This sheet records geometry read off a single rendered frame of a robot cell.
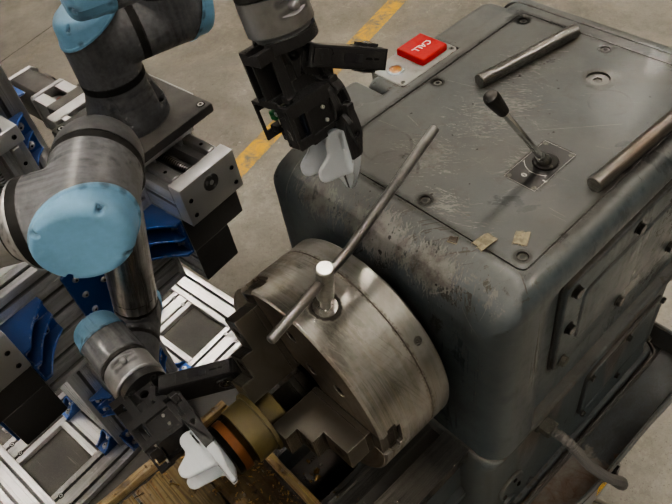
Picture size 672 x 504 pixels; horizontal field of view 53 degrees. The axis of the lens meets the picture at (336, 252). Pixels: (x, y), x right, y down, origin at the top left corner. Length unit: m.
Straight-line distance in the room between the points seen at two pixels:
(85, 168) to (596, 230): 0.62
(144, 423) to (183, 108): 0.63
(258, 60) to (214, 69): 2.96
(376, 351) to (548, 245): 0.24
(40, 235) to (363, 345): 0.39
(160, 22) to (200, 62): 2.53
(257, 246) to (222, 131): 0.78
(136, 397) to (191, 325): 1.21
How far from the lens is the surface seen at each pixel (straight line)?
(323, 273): 0.76
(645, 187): 0.97
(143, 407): 1.00
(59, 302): 1.34
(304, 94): 0.75
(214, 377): 0.97
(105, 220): 0.80
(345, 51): 0.77
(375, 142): 1.01
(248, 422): 0.90
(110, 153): 0.86
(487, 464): 1.13
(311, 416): 0.91
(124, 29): 1.23
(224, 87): 3.52
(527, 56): 1.13
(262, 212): 2.77
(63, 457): 2.13
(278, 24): 0.72
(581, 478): 1.49
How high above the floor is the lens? 1.89
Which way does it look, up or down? 48 degrees down
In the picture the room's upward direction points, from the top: 12 degrees counter-clockwise
